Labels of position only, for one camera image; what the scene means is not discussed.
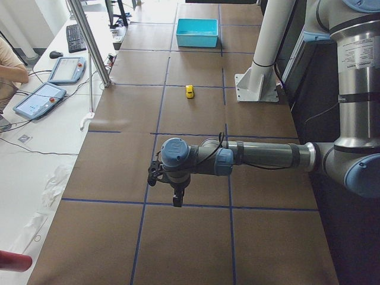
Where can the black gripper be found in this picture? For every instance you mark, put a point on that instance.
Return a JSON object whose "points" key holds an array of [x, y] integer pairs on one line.
{"points": [[179, 187]]}

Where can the yellow beetle toy car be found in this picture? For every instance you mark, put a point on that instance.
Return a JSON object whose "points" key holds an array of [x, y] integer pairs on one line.
{"points": [[189, 91]]}

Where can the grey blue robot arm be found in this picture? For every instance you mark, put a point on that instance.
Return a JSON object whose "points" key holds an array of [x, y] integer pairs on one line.
{"points": [[351, 160]]}

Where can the crumpled white plastic wrap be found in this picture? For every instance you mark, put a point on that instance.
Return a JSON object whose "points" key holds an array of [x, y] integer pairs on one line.
{"points": [[55, 185]]}

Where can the turquoise plastic bin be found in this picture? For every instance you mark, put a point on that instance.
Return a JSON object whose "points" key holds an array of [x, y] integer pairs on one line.
{"points": [[197, 33]]}

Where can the near teach pendant tablet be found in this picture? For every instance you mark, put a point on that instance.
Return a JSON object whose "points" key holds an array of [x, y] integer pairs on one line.
{"points": [[40, 101]]}

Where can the teach pendant tablet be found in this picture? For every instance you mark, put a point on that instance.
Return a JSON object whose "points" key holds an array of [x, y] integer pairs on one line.
{"points": [[67, 70], [40, 101]]}

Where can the far teach pendant tablet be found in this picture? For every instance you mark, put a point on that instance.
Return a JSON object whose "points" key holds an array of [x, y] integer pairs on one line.
{"points": [[67, 70]]}

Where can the red cylinder object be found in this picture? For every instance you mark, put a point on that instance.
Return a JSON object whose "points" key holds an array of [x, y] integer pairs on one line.
{"points": [[15, 262]]}

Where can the black keyboard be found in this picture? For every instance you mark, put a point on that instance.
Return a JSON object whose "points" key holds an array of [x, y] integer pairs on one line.
{"points": [[75, 39]]}

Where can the black computer mouse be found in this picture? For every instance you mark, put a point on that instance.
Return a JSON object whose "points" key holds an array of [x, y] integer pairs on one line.
{"points": [[55, 54]]}

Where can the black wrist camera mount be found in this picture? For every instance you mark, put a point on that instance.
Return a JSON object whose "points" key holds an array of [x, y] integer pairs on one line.
{"points": [[155, 173]]}

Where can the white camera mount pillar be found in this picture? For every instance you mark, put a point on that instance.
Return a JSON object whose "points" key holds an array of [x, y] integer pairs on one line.
{"points": [[258, 83]]}

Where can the aluminium frame post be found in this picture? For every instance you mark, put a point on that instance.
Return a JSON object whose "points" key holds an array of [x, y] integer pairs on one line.
{"points": [[97, 37]]}

